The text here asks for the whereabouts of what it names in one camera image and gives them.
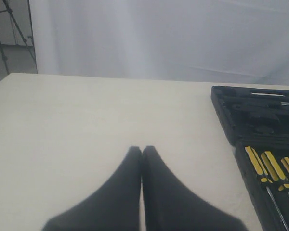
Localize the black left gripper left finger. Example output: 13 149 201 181
43 146 142 231

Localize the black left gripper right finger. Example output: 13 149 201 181
142 146 247 231

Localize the black plastic tool case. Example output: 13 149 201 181
211 86 289 231

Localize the large yellow black screwdriver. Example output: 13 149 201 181
245 146 289 231

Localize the middle yellow black screwdriver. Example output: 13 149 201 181
261 151 289 196

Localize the white backdrop cloth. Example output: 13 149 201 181
30 0 289 85

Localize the black tripod stand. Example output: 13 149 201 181
0 0 37 77

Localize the claw hammer black handle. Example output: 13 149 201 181
222 96 289 107

